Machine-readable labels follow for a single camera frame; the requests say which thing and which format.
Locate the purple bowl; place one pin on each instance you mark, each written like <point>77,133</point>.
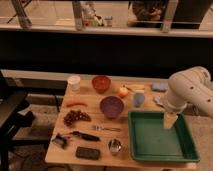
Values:
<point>111,106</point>

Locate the green plastic tray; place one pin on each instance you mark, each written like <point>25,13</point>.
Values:
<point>150,142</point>

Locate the red bowl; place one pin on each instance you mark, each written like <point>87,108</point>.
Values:
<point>101,83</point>

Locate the black eraser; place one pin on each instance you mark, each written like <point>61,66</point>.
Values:
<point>87,153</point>

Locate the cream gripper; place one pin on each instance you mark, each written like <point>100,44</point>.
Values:
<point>169,120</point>

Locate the orange apple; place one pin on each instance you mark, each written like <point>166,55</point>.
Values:
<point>123,92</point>

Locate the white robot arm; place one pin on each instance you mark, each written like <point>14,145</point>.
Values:
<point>187,86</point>

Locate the orange carrot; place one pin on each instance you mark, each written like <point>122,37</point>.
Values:
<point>72,103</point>

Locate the bunch of dark grapes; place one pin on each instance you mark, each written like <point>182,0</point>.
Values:
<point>72,116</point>

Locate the grey blue cloth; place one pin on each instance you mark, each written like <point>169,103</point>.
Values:
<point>158,101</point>

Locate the small metal cup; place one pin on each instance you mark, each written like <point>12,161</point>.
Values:
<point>114,146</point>

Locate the black binder clip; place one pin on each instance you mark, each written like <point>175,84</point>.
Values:
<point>60,141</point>

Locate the white plastic cup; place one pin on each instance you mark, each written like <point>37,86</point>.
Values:
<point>74,83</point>

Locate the black chair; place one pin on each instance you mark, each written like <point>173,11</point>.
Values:
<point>12,102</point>

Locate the blue mug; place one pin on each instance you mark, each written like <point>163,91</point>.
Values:
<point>138,99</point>

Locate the blue sponge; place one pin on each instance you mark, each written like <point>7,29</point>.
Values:
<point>159,87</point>

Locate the black handled peeler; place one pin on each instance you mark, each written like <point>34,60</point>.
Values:
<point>85,136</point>

